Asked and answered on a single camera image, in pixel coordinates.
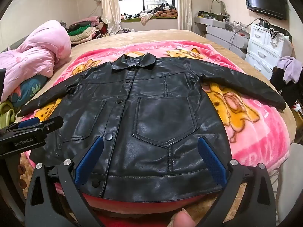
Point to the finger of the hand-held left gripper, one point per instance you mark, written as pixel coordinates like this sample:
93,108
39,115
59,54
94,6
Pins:
28,122
51,124

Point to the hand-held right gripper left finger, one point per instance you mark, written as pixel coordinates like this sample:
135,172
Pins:
89,160

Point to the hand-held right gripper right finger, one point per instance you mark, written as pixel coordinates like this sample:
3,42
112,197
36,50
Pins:
213,165

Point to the black leather jacket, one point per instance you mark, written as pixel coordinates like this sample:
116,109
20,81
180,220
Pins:
151,113

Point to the stack of folded clothes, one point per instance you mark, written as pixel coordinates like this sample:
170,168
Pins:
82,32

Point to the heap of scattered clothes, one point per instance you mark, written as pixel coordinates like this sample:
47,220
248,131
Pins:
163,11

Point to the person's right hand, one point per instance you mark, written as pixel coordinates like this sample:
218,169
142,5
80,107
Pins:
184,218

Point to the green cloth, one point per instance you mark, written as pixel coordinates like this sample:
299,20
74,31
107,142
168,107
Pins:
6,115

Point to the teal leaf print pillow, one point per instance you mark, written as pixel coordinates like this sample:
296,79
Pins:
28,87

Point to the pink printed bear blanket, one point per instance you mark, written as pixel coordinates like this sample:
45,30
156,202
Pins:
248,132

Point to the pink duvet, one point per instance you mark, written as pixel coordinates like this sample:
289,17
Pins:
35,52

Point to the person's red clothing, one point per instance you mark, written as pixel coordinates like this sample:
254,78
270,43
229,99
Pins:
142,210

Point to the dark garment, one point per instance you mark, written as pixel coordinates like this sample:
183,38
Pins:
277,80

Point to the dark striped cloth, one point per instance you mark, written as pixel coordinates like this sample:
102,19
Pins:
127,31

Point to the purple garment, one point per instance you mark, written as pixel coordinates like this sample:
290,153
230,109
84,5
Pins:
290,68

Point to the white drawer cabinet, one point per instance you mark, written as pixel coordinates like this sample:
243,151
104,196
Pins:
262,49

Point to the cream curtain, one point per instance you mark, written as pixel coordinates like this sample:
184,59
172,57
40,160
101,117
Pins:
110,7
184,4

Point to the grey dressing table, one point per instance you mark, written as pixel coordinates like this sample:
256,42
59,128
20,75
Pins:
220,34

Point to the bed with beige sheet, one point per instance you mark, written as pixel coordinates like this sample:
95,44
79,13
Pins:
151,36

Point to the black flat screen television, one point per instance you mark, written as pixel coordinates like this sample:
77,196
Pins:
265,1

